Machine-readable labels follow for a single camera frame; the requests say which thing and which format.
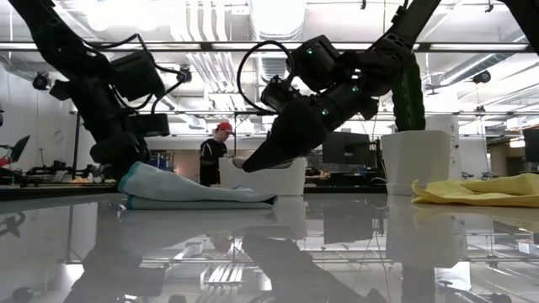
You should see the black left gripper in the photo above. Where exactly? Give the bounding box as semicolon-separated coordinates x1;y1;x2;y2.
50;77;171;181

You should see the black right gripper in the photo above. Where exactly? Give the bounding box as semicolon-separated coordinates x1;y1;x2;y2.
242;75;380;173

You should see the light blue microfiber towel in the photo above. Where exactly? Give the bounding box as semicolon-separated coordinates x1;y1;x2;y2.
117;161;278;210

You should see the yellow microfiber towel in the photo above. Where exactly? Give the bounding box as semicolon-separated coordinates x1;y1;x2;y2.
411;173;539;209

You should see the white plastic bin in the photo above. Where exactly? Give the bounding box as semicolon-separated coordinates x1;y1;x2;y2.
218;157;308;197

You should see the black background monitor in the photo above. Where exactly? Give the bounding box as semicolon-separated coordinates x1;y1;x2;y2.
322;130;377;168

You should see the person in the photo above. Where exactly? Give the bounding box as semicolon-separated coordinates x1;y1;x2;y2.
199;121;236;187

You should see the black tilted background screen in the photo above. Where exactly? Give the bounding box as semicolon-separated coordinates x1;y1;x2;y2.
7;134;32;164

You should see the green cactus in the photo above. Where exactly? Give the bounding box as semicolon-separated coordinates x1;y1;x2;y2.
392;54;427;132

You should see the white hexagonal plant pot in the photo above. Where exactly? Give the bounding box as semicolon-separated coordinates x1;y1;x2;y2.
381;129;451;197

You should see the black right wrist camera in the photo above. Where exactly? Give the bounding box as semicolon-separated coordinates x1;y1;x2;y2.
290;35;340;92

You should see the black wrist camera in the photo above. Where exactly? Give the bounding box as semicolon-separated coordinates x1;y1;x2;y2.
290;35;340;92
109;50;167;102

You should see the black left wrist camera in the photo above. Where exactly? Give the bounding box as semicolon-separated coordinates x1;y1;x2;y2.
109;50;167;102

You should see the black left camera cable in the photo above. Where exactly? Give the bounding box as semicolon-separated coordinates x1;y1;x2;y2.
83;33;189;115

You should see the black camera cable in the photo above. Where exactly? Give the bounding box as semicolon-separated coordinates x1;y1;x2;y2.
236;40;296;114
83;33;189;115

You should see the black right camera cable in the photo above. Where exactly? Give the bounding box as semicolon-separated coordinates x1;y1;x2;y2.
236;40;296;114

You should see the black overhead frame beam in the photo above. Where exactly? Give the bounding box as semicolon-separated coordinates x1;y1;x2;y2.
0;40;539;54

